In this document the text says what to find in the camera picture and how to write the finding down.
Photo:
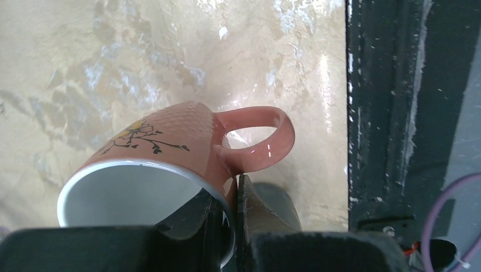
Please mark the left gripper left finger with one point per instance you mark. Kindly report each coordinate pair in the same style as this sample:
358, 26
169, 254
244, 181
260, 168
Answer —
188, 240

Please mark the orange mug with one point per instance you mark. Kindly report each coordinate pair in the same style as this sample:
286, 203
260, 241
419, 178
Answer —
160, 162

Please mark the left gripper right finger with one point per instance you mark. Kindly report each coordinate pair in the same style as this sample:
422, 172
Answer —
265, 242

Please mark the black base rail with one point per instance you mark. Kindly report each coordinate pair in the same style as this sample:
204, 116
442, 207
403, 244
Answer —
413, 79

